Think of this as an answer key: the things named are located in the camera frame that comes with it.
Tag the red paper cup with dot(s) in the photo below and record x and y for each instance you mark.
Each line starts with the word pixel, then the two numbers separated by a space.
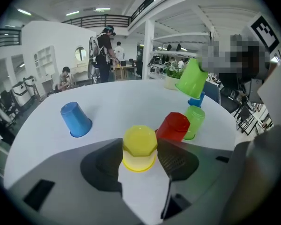
pixel 173 125

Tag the black tangled equipment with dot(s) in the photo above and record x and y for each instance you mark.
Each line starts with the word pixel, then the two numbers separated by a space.
pixel 158 60

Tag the black folding chair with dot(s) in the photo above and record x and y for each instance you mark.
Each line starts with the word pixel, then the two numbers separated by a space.
pixel 244 116

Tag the blue paper cup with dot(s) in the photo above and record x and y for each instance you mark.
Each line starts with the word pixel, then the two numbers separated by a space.
pixel 76 121
pixel 197 102

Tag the black hanging bag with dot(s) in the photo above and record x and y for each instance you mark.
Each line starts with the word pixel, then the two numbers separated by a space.
pixel 169 47
pixel 179 47

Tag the blue chair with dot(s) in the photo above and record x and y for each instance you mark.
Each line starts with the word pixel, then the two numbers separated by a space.
pixel 213 91

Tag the white wheeled machine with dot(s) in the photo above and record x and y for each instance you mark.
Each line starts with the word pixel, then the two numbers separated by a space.
pixel 21 95
pixel 31 85

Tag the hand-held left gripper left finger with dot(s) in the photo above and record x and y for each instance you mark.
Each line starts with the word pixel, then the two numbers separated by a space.
pixel 61 172

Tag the artificial plant in cream pot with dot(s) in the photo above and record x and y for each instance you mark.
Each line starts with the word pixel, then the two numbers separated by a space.
pixel 172 83

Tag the black office chair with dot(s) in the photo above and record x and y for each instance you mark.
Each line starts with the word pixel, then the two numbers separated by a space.
pixel 231 102
pixel 138 69

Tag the yellow paper cup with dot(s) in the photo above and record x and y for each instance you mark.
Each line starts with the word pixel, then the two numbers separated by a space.
pixel 140 139

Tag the black mezzanine railing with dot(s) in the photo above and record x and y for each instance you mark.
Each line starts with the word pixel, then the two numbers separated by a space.
pixel 105 20
pixel 142 6
pixel 20 39

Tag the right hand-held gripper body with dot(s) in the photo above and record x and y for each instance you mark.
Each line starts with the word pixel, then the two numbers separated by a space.
pixel 264 32

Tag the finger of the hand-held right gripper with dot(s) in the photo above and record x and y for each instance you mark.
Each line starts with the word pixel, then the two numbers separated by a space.
pixel 217 57

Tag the green paper cup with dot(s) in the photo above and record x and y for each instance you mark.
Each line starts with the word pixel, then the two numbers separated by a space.
pixel 195 121
pixel 192 81

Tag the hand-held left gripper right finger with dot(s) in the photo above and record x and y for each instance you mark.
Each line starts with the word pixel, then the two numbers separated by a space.
pixel 206 172

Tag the white dresser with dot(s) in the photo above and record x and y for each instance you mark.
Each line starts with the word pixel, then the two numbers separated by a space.
pixel 79 70

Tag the white open shelf cabinet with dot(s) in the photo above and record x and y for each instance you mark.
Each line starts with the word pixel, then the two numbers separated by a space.
pixel 45 55

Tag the round wooden table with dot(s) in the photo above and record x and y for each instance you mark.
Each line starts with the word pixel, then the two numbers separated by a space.
pixel 121 67

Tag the linear ceiling light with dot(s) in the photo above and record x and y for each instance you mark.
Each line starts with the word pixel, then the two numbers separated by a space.
pixel 102 9
pixel 24 12
pixel 72 13

